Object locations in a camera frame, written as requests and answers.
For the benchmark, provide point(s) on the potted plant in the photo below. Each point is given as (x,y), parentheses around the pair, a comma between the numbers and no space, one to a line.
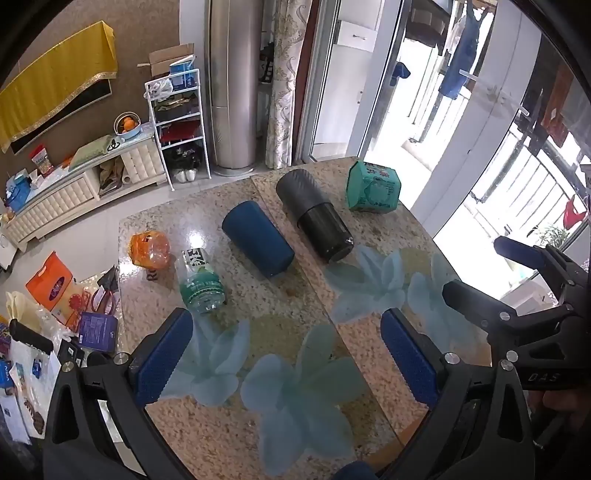
(553,235)

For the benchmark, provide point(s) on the pale yellow cloth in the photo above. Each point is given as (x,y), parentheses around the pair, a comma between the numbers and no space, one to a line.
(21,309)

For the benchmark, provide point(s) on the green plastic bottle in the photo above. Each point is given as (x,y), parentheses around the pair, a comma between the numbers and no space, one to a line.
(202,286)

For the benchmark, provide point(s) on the white tv cabinet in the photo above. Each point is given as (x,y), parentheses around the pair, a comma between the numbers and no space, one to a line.
(60,198)

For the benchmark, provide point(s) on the pair of white shoes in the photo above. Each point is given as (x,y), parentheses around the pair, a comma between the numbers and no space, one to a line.
(184,175)

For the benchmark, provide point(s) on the blue cup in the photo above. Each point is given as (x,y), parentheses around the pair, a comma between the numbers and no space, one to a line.
(258,240)

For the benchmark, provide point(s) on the white plastic bag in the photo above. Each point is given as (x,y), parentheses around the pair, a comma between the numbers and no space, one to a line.
(157,88)

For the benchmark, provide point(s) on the black cup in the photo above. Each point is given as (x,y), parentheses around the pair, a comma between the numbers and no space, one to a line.
(314,214)

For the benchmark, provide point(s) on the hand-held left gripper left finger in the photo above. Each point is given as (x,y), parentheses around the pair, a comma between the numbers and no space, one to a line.
(157,360)

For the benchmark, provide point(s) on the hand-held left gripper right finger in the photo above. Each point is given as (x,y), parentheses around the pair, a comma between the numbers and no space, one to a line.
(411,362)

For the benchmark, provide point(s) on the red scissors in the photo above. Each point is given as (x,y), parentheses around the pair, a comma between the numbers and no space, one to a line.
(104,297)

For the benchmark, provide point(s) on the purple box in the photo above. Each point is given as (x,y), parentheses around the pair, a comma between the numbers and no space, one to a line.
(97,330)

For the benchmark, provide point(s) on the orange plastic jar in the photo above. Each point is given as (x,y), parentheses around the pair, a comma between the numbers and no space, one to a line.
(150,250)

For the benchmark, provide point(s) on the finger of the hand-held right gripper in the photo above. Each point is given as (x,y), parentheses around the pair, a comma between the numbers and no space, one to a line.
(475,302)
(519,253)

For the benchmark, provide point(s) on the black television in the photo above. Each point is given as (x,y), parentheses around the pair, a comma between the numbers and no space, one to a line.
(69,110)

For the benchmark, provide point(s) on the orange paper bag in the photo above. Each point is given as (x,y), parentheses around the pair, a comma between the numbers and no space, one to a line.
(51,286)

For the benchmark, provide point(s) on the hanging blue garment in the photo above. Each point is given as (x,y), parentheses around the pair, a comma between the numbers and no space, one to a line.
(459,60)

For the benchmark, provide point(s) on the white metal rack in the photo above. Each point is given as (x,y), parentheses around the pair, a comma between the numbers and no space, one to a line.
(180,138)

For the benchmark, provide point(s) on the red lidded snack jar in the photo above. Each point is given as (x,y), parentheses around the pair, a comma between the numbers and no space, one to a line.
(41,161)

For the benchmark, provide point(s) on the blue packet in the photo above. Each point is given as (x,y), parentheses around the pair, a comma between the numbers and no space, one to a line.
(183,74)

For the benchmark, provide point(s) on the blue box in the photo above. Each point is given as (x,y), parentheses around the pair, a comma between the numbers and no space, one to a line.
(17,191)

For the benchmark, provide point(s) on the silver cylindrical air conditioner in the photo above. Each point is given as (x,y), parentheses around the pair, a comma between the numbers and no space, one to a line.
(233,92)

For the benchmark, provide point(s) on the white balcony cabinet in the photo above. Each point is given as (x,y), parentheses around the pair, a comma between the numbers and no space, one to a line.
(356,33)

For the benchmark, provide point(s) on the cardboard box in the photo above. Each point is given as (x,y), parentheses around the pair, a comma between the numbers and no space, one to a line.
(161,62)

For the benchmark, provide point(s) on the fruit bowl with oranges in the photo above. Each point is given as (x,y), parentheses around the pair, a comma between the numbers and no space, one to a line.
(127,125)

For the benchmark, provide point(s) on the black roll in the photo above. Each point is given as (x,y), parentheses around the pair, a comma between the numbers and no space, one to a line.
(30,336)

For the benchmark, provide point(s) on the patterned curtain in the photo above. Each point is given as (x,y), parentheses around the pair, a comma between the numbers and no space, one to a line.
(286,92)

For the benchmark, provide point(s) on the green paper package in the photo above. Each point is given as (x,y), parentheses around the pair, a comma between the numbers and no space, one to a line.
(373,187)

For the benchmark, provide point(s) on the small blue hanging cloth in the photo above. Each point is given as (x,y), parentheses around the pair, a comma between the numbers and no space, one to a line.
(400,73)

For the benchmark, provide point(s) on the red hanging garment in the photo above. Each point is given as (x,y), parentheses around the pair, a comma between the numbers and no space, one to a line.
(573,214)

